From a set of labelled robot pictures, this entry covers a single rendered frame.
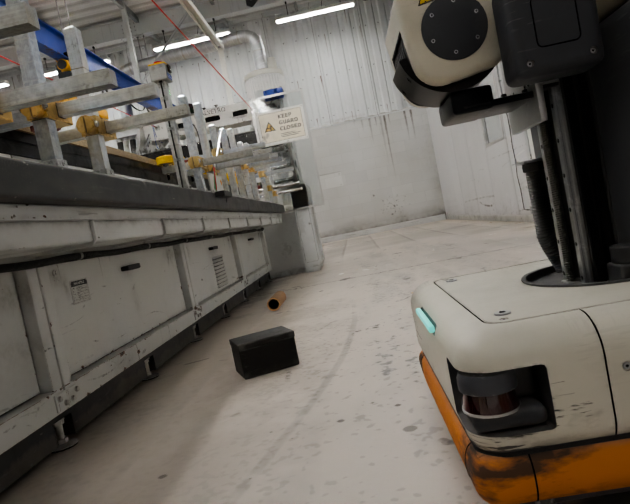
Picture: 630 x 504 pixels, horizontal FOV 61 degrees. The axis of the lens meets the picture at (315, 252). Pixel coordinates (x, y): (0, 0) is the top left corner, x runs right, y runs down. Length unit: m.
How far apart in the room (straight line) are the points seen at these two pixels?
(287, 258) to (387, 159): 6.55
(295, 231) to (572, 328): 4.75
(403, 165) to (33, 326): 10.50
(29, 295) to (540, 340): 1.25
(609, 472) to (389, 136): 11.08
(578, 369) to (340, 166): 10.97
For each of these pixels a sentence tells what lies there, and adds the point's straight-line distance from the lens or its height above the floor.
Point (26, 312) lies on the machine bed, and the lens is 1.60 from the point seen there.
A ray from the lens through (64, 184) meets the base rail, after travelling 1.33.
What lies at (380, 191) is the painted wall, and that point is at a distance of 11.60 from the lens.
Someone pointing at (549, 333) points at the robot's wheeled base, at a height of 0.27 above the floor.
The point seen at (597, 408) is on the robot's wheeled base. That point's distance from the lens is 0.79.
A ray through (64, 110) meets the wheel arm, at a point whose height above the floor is 0.84.
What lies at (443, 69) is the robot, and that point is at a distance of 0.93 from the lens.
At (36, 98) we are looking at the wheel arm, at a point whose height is 0.79.
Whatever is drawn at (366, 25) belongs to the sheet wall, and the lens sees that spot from 12.27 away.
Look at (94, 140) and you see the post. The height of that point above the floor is 0.80.
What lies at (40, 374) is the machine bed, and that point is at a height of 0.22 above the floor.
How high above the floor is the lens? 0.46
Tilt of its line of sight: 3 degrees down
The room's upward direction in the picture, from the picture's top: 11 degrees counter-clockwise
